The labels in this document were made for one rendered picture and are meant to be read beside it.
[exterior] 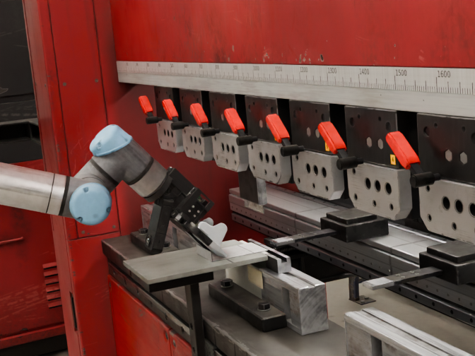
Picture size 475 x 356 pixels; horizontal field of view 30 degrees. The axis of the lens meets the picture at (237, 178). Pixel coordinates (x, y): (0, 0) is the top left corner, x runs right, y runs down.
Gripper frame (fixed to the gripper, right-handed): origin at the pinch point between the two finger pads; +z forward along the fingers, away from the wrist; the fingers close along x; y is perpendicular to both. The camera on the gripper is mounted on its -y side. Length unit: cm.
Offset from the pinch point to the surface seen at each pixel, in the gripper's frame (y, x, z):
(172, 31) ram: 36, 32, -31
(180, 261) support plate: -6.1, 1.0, -4.3
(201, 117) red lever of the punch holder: 20.9, 8.8, -19.0
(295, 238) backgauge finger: 14.2, -0.9, 12.6
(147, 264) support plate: -11.0, 4.0, -8.4
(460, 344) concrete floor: 59, 133, 183
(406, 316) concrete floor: 61, 177, 184
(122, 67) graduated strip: 31, 80, -23
